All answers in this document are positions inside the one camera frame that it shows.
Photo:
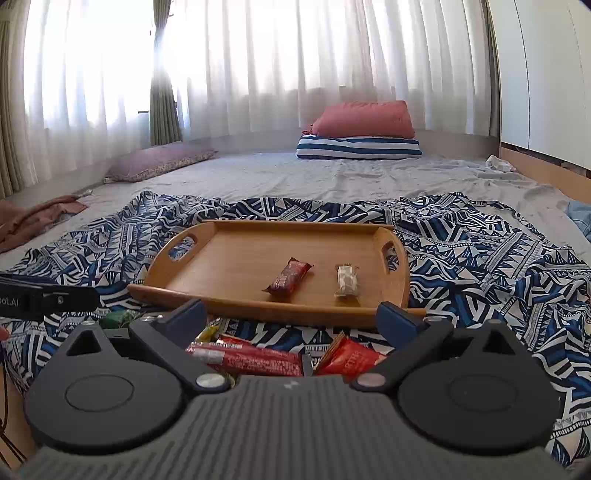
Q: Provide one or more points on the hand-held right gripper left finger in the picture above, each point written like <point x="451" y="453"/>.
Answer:
<point x="188" y="314"/>

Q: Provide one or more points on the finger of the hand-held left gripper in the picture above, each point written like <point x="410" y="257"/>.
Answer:
<point x="69" y="299"/>

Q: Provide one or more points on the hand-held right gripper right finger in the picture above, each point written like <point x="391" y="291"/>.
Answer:
<point x="396" y="319"/>

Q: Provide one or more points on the yellow white snack packet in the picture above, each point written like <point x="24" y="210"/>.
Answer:
<point x="207" y="333"/>

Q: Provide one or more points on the green snack packet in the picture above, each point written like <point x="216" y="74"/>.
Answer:
<point x="117" y="318"/>

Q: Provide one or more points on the white snack bar packet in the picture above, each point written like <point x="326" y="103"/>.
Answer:
<point x="346" y="281"/>

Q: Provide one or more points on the long red snack stick packet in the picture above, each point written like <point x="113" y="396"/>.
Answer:
<point x="258" y="362"/>

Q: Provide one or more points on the dark red snack bar packet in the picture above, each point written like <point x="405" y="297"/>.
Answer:
<point x="288" y="277"/>

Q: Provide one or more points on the red biscuit packet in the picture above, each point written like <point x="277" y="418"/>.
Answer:
<point x="351" y="360"/>

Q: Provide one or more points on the brown cloth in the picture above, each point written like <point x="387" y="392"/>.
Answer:
<point x="32" y="219"/>

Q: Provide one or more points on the blue white patterned blanket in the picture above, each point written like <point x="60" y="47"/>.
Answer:
<point x="461" y="258"/>

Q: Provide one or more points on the grey bed sheet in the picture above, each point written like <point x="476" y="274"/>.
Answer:
<point x="323" y="180"/>

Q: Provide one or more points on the purple patterned pillow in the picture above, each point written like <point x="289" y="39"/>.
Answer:
<point x="157" y="159"/>

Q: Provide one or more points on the green curtain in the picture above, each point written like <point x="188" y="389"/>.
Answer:
<point x="9" y="138"/>
<point x="164" y="110"/>

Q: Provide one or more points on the blue white striped pillow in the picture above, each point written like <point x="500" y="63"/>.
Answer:
<point x="360" y="147"/>

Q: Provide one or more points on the red pillow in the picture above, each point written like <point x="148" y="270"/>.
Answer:
<point x="364" y="120"/>

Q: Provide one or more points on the light blue cloth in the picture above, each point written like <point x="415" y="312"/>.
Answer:
<point x="579" y="217"/>

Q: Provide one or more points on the white sheer curtain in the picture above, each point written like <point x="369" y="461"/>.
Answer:
<point x="277" y="55"/>

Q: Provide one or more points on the white wardrobe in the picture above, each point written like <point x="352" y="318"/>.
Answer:
<point x="540" y="69"/>

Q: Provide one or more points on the wooden bed frame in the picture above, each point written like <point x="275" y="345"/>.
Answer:
<point x="535" y="170"/>

